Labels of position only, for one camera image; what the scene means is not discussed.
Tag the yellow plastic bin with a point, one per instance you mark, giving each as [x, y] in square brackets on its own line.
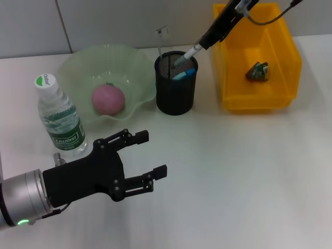
[256, 85]

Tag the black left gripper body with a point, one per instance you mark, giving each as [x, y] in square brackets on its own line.
[85, 179]

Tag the black mesh pen cup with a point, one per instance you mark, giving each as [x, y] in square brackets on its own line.
[175, 93]

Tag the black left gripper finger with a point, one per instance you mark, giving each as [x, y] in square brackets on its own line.
[142, 136]
[160, 173]

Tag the blue scissors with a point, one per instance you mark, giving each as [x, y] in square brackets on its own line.
[182, 74]

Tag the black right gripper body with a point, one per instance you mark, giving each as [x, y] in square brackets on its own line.
[228, 15]

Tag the pink peach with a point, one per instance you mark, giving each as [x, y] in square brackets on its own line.
[107, 99]

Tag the clear plastic ruler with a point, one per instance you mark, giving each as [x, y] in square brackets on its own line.
[162, 39]

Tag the green plastic wrapper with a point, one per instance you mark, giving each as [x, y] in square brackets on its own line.
[256, 71]

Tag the green glass fruit plate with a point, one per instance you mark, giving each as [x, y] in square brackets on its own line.
[75, 67]

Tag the clear green-label water bottle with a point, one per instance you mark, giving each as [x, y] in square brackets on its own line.
[63, 129]

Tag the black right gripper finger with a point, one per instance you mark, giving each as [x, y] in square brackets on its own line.
[210, 40]

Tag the grey white pen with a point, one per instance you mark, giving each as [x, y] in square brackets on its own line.
[188, 55]

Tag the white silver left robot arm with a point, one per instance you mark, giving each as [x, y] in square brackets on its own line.
[20, 199]

